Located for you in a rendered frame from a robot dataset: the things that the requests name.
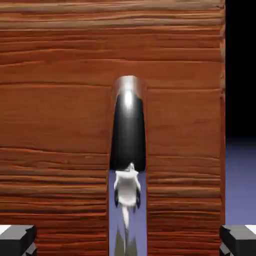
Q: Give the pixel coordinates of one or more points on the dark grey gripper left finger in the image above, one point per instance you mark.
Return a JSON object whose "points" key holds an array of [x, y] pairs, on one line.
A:
{"points": [[14, 240]]}

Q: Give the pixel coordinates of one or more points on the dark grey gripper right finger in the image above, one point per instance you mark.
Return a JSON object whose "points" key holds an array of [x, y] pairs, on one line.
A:
{"points": [[240, 241]]}

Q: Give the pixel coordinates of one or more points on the reddish wood cabinet door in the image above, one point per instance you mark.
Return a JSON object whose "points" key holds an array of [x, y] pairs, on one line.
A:
{"points": [[60, 120]]}

